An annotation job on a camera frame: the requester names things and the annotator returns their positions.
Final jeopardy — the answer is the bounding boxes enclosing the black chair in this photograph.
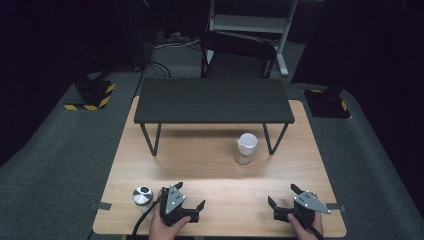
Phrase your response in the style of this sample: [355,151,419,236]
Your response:
[199,30,278,80]

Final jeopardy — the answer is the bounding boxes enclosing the black shelf with metal legs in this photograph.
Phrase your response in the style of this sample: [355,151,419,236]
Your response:
[133,78,296,157]

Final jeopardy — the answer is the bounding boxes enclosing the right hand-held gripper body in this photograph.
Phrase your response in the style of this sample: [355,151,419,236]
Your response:
[273,190,332,230]

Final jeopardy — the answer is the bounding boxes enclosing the black floor cable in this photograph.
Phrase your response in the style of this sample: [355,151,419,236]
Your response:
[147,59,173,80]

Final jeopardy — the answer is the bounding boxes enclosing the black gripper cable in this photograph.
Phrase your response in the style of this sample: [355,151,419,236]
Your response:
[130,194,166,240]
[309,225,326,240]

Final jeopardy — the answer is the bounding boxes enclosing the white metal stand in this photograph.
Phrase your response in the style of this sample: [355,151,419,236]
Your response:
[208,0,300,78]

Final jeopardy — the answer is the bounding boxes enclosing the person's left hand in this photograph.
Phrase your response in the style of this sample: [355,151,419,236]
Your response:
[148,190,193,240]

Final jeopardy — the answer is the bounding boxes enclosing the black yellow striped stand base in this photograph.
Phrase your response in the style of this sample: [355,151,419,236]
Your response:
[63,78,117,112]
[303,85,352,120]

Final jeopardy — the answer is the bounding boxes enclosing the white floor cables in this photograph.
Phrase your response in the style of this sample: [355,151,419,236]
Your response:
[153,31,201,50]

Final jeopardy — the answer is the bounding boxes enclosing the grey tape strip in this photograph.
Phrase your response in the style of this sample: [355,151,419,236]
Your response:
[325,202,348,214]
[89,201,113,212]

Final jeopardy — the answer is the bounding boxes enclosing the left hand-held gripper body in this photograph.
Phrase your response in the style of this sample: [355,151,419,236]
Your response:
[159,184,201,228]

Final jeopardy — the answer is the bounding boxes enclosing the person's right hand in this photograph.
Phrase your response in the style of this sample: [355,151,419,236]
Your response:
[286,212,325,240]

